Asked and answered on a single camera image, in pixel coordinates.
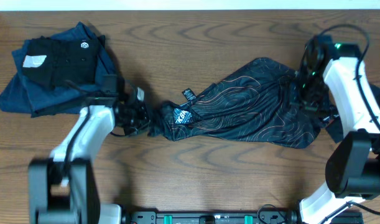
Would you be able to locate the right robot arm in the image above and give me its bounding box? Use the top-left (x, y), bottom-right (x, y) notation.
top-left (287, 34), bottom-right (380, 223)

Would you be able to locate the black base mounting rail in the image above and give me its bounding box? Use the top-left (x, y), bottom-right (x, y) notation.
top-left (121, 210), bottom-right (364, 224)

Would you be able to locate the black folded shirt on stack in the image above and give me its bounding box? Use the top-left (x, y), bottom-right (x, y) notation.
top-left (22, 37), bottom-right (100, 90)

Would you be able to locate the black jersey with orange lines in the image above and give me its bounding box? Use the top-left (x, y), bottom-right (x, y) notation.
top-left (148, 57), bottom-right (321, 149)

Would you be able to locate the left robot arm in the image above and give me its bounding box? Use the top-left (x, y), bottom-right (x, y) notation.
top-left (28, 75), bottom-right (151, 224)

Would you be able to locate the dark garment at right edge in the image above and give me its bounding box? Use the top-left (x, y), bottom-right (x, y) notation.
top-left (325, 84), bottom-right (380, 143)

